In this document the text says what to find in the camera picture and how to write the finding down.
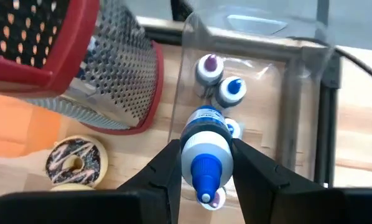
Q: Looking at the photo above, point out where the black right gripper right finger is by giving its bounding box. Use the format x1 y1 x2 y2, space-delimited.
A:
232 139 372 224

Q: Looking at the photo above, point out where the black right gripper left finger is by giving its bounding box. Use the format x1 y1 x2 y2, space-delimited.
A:
0 139 182 224

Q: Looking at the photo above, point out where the violet candy color bottle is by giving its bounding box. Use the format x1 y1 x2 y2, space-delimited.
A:
198 186 227 212
194 53 225 87

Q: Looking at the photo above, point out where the chocolate frosted donut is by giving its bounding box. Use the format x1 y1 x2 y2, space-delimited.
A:
45 134 109 189

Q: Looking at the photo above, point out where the blue candy color bottle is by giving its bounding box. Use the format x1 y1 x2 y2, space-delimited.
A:
179 105 235 205
215 76 248 108
225 117 245 140

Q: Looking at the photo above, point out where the clear plastic container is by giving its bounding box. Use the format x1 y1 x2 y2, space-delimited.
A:
167 6 336 187

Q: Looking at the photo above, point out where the red metal box grater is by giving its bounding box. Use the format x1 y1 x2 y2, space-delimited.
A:
0 0 165 136

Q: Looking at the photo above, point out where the orange translucent tray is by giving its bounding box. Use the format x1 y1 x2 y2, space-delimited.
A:
0 91 65 162

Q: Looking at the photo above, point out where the black cable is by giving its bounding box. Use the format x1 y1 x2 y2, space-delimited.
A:
337 45 372 90

